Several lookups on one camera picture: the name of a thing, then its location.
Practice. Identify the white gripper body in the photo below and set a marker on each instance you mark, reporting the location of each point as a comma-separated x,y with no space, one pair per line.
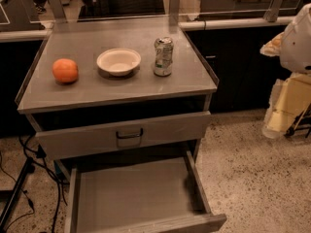
296,46

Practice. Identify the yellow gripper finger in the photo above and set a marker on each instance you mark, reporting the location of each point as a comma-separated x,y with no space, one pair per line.
288,99

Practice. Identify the green 7up soda can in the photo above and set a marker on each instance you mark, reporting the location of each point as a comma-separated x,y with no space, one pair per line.
163,56

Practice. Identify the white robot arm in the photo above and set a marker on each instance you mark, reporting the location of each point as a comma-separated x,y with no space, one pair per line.
295,54

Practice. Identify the grey top drawer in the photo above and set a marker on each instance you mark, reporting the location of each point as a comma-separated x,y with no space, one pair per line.
87,140

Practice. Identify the open grey middle drawer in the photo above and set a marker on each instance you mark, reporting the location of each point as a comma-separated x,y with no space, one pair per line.
152,192

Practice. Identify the grey metal drawer cabinet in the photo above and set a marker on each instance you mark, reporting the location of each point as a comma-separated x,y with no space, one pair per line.
97,98

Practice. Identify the white paper bowl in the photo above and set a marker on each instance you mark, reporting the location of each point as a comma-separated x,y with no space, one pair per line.
118,62

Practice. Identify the orange fruit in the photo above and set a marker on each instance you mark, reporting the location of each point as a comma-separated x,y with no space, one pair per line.
65,70

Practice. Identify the black tripod leg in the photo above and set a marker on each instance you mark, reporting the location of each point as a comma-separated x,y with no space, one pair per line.
12,195

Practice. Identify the grey right bracket post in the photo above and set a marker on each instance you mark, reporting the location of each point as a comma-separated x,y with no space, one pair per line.
272,12

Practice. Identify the grey bracket post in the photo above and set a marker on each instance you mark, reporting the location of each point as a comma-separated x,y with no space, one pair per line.
174,6
272,12
58,11

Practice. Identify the grey middle bracket post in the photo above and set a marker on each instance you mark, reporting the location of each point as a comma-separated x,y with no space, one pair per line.
174,6

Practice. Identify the black drawer handle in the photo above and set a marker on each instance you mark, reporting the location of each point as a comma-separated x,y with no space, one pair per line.
137,134

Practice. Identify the grey left bracket post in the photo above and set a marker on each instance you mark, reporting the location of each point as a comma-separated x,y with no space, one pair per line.
58,11

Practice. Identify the white horizontal rail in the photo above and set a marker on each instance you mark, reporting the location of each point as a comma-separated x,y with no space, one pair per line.
157,25

